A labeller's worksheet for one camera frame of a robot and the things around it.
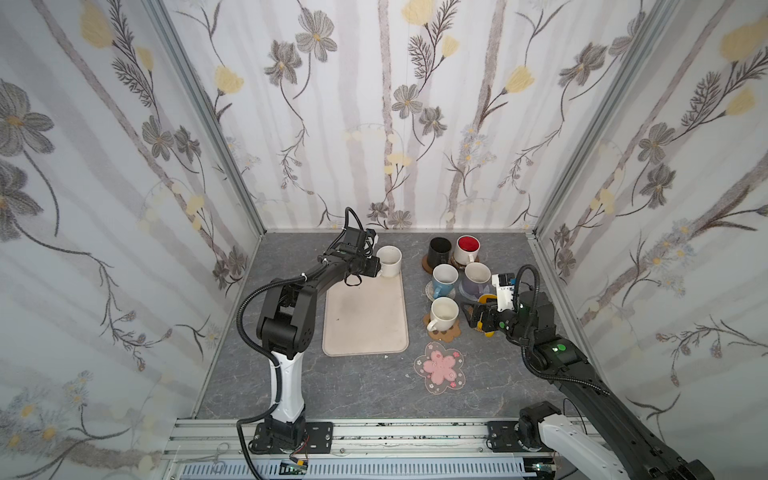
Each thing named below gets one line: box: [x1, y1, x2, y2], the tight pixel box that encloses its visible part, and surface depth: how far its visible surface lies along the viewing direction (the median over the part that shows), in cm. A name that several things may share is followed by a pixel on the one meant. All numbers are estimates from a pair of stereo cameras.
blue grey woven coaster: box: [458, 282, 478, 303], surface depth 103 cm
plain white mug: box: [426, 296, 460, 332], surface depth 90 cm
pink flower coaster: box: [413, 341, 466, 395], surface depth 88 cm
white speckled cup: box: [376, 245, 403, 278], surface depth 105 cm
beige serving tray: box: [322, 272, 409, 357], surface depth 97 cm
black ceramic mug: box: [428, 236, 452, 268], surface depth 106 cm
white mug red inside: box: [454, 234, 481, 265], surface depth 107 cm
